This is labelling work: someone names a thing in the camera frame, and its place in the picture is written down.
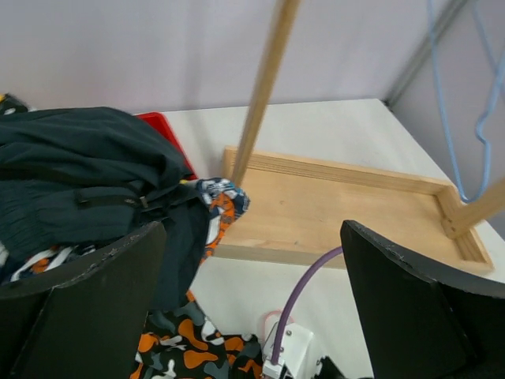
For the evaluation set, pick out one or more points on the dark navy shorts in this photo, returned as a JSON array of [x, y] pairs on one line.
[[74, 180]]

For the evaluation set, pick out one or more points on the red plastic bin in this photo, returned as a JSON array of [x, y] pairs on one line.
[[160, 123]]

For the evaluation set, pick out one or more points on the wooden clothes rack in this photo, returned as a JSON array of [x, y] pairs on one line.
[[299, 204]]

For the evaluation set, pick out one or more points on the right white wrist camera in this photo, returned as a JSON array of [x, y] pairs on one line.
[[295, 357]]

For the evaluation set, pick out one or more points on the black orange camouflage shorts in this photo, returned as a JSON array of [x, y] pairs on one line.
[[184, 343]]

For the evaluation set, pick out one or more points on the pink hanger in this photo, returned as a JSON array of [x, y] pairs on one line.
[[267, 321]]

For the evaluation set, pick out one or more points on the teal cartoon print shorts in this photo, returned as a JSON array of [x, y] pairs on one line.
[[226, 203]]

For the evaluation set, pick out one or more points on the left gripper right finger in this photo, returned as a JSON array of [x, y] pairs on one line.
[[422, 318]]

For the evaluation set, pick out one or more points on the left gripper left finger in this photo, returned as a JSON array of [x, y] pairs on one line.
[[82, 319]]

